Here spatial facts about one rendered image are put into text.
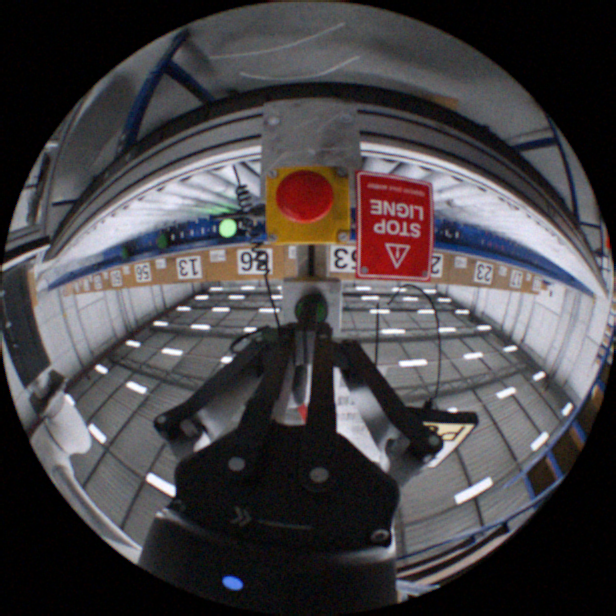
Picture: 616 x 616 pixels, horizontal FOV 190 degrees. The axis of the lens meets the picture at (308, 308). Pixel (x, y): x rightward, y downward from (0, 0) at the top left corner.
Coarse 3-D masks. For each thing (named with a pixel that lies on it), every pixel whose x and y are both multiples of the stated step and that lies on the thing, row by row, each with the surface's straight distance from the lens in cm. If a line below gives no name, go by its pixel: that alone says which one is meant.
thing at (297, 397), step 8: (264, 336) 26; (272, 336) 25; (304, 368) 28; (296, 376) 25; (304, 376) 27; (296, 384) 25; (304, 384) 27; (296, 392) 25; (304, 392) 26; (296, 400) 26; (304, 400) 27; (288, 408) 28
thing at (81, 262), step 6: (102, 252) 167; (84, 258) 160; (90, 258) 162; (96, 258) 164; (102, 258) 167; (66, 264) 155; (72, 264) 156; (78, 264) 158; (84, 264) 160; (54, 270) 152; (60, 270) 153; (66, 270) 154; (72, 270) 156
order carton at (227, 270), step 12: (228, 252) 93; (276, 252) 86; (216, 264) 97; (228, 264) 94; (276, 264) 87; (216, 276) 98; (228, 276) 95; (240, 276) 92; (252, 276) 90; (276, 276) 87
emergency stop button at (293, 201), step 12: (288, 180) 14; (300, 180) 14; (312, 180) 13; (324, 180) 14; (276, 192) 14; (288, 192) 13; (300, 192) 13; (312, 192) 13; (324, 192) 13; (276, 204) 14; (288, 204) 13; (300, 204) 13; (312, 204) 13; (324, 204) 13; (288, 216) 14; (300, 216) 13; (312, 216) 13
